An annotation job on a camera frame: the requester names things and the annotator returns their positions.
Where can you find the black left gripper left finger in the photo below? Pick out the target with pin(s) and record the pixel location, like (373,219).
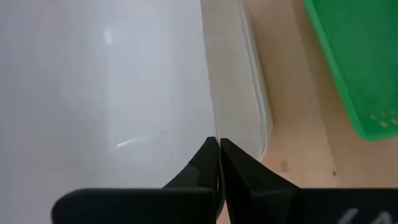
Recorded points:
(186,202)

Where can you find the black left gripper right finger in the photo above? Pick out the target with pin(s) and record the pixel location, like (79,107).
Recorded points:
(264,202)

